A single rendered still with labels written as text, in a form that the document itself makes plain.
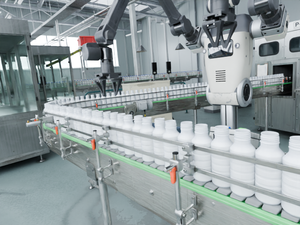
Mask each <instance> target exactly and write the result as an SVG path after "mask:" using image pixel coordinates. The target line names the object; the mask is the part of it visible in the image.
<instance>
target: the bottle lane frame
mask: <svg viewBox="0 0 300 225"><path fill-rule="evenodd" d="M46 131H48V133H50V137H51V139H52V140H51V142H52V147H50V146H49V147H50V150H52V151H53V152H55V153H57V154H58V155H60V156H61V155H62V152H61V150H60V148H61V146H60V140H59V134H56V131H55V130H54V129H51V128H48V127H46ZM61 133H62V132H61ZM62 141H63V147H64V148H66V147H69V146H70V143H69V142H70V141H71V145H72V146H71V147H70V148H67V149H66V150H65V155H67V154H70V153H71V148H72V151H73V153H72V154H71V155H68V156H67V157H66V160H68V161H69V162H71V163H73V164H75V165H76V166H78V167H79V168H81V169H82V170H84V171H87V170H86V164H85V163H86V161H88V162H90V163H92V164H93V165H94V167H95V171H96V178H97V179H98V177H99V172H98V171H97V167H98V166H97V159H96V150H93V149H92V144H91V143H88V142H85V141H82V140H80V139H78V138H75V137H72V136H69V135H67V134H64V133H62ZM99 151H100V160H101V167H106V166H108V165H109V158H110V159H111V160H112V165H111V166H110V167H111V168H112V170H113V175H111V176H110V177H107V178H105V181H104V183H105V184H107V185H108V186H110V187H112V188H113V189H115V190H117V191H118V192H120V193H121V194H123V195H125V196H126V197H128V198H130V199H131V200H133V201H134V202H136V203H137V204H139V205H141V206H142V207H144V208H146V209H147V210H149V211H151V212H152V213H154V214H155V215H157V216H158V217H160V218H162V219H163V220H165V221H167V222H168V223H170V224H172V225H176V224H177V216H176V215H175V210H176V201H175V184H172V183H171V177H170V174H168V173H166V172H164V171H160V170H158V169H157V168H153V167H150V166H149V165H145V164H143V163H140V162H137V161H136V160H135V161H134V160H132V159H130V158H127V157H125V156H122V155H120V154H116V153H115V152H111V151H110V150H106V149H103V148H102V147H99ZM110 167H108V168H106V169H104V172H103V173H104V177H105V176H108V175H110ZM204 186H205V185H203V186H200V185H197V184H194V183H193V181H191V182H189V181H186V180H184V179H183V177H182V178H180V188H181V202H182V209H184V210H185V209H186V208H187V207H189V206H190V205H191V204H192V203H191V194H193V195H196V205H194V206H193V208H195V209H197V219H195V220H194V221H193V222H191V223H190V224H189V225H300V221H299V222H298V223H296V222H293V221H291V220H288V219H285V218H283V217H281V212H279V213H278V214H277V215H275V214H273V213H270V212H267V211H265V210H262V206H263V205H261V206H260V207H258V208H257V207H254V206H252V205H249V204H246V203H245V200H246V199H245V200H243V201H238V200H236V199H233V198H231V197H230V195H231V194H229V195H227V196H225V195H223V194H220V193H218V192H217V189H216V190H214V191H213V190H210V189H207V188H205V187H204Z"/></svg>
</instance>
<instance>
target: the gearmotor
mask: <svg viewBox="0 0 300 225"><path fill-rule="evenodd" d="M152 108H153V103H152V101H151V100H150V99H149V100H139V101H134V102H133V104H132V105H125V106H124V113H125V114H126V115H129V114H131V115H132V117H133V118H134V116H136V112H140V111H144V112H145V111H146V110H151V109H152ZM145 116H146V114H145Z"/></svg>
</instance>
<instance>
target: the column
mask: <svg viewBox="0 0 300 225"><path fill-rule="evenodd" d="M129 17H130V27H131V36H132V46H133V59H134V69H135V76H136V75H137V76H138V75H141V67H140V57H139V52H136V51H137V50H138V48H139V47H138V33H137V22H136V12H135V3H133V4H131V5H129Z"/></svg>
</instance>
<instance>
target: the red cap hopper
mask: <svg viewBox="0 0 300 225"><path fill-rule="evenodd" d="M77 41H78V46H79V47H82V45H83V44H85V43H88V42H96V41H95V36H79V37H78V39H77ZM81 53H82V51H80V52H79V55H80V62H81V68H82V75H83V80H85V79H86V81H87V76H88V77H89V78H91V77H93V78H94V76H92V75H91V74H90V73H89V72H95V71H101V69H98V70H86V66H85V61H84V59H83V57H82V54H81ZM87 73H88V74H89V75H90V76H91V77H90V76H89V75H87ZM84 91H85V93H86V92H89V91H88V90H84Z"/></svg>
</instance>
